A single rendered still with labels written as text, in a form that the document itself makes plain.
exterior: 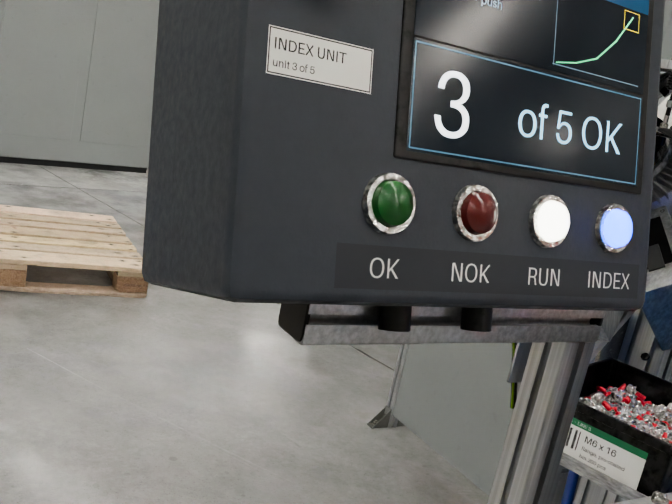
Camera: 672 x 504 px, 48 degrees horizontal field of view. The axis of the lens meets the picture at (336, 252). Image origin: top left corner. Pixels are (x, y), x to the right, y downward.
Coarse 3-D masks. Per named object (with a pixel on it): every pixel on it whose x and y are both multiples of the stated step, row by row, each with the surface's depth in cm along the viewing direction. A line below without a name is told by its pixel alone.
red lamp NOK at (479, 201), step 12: (468, 192) 35; (480, 192) 35; (456, 204) 35; (468, 204) 35; (480, 204) 35; (492, 204) 35; (456, 216) 35; (468, 216) 35; (480, 216) 35; (492, 216) 35; (456, 228) 35; (468, 228) 35; (480, 228) 35; (492, 228) 36; (468, 240) 36; (480, 240) 36
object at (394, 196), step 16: (384, 176) 33; (400, 176) 33; (368, 192) 32; (384, 192) 32; (400, 192) 32; (368, 208) 32; (384, 208) 32; (400, 208) 32; (384, 224) 33; (400, 224) 33
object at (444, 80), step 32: (416, 64) 34; (448, 64) 34; (480, 64) 36; (416, 96) 34; (448, 96) 35; (480, 96) 36; (416, 128) 34; (448, 128) 35; (480, 128) 36; (480, 160) 36
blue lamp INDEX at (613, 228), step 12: (612, 204) 41; (600, 216) 40; (612, 216) 40; (624, 216) 40; (600, 228) 40; (612, 228) 40; (624, 228) 40; (600, 240) 40; (612, 240) 40; (624, 240) 40; (612, 252) 41
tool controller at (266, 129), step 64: (192, 0) 34; (256, 0) 30; (320, 0) 31; (384, 0) 33; (448, 0) 34; (512, 0) 36; (576, 0) 39; (640, 0) 42; (192, 64) 34; (256, 64) 30; (320, 64) 31; (384, 64) 33; (512, 64) 37; (576, 64) 39; (640, 64) 42; (192, 128) 33; (256, 128) 30; (320, 128) 31; (384, 128) 33; (512, 128) 37; (576, 128) 39; (640, 128) 42; (192, 192) 33; (256, 192) 30; (320, 192) 31; (448, 192) 35; (512, 192) 37; (576, 192) 40; (640, 192) 42; (192, 256) 32; (256, 256) 30; (320, 256) 31; (384, 256) 33; (448, 256) 35; (512, 256) 37; (576, 256) 40; (640, 256) 43; (384, 320) 41
